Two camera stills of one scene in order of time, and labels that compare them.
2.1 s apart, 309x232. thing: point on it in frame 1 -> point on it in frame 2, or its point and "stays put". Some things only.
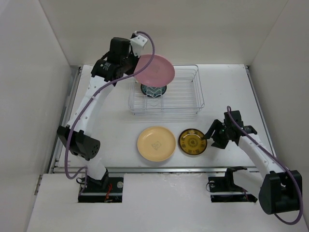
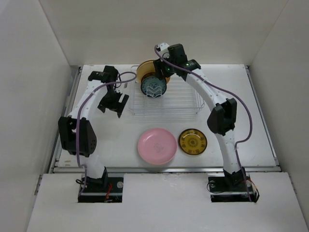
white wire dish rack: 184,94 stays put
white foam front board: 151,202 stays put
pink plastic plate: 160,73 -> 157,146
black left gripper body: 130,63 -> 112,98
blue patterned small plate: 153,92 stays put
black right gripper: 216,124 -> 159,64
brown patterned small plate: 190,141 stays put
